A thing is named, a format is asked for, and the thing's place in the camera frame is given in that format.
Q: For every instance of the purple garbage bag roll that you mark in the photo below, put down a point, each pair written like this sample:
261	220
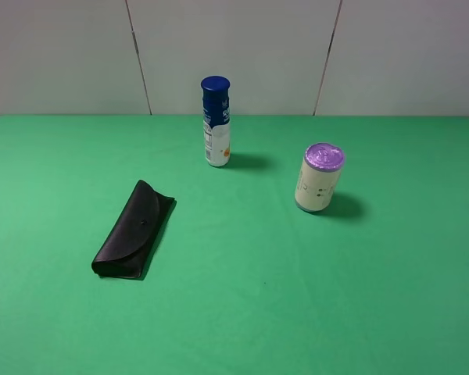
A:
318	176

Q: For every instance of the black glasses case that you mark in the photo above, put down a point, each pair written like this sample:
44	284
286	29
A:
128	250

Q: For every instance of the blue capped white bottle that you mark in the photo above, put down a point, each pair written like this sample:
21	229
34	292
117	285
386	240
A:
216	120

